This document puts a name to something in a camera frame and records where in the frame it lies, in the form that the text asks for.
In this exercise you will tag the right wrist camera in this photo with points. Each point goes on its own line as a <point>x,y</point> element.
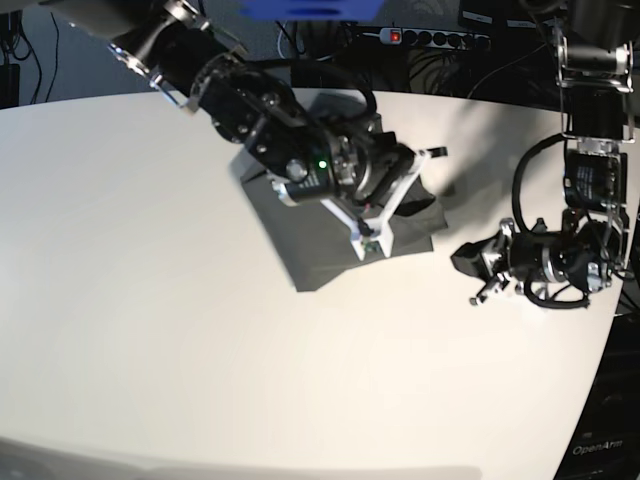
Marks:
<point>378,244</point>

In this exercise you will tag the grey T-shirt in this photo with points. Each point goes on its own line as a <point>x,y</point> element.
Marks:
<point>325,250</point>

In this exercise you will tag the blue plastic mount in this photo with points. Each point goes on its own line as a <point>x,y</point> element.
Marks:
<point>312,10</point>

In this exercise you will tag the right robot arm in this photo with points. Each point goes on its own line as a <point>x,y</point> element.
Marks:
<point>180,53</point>

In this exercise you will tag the black OpenArm box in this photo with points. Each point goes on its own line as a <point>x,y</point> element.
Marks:
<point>605,443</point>

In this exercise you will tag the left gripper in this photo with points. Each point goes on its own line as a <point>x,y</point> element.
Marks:
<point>488,260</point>

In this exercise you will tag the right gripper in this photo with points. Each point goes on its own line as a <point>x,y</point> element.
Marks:
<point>383,201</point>

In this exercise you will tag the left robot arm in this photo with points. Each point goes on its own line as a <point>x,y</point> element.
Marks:
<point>560,270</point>

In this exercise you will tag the black box at left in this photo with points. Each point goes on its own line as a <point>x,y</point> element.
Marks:
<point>9,85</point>

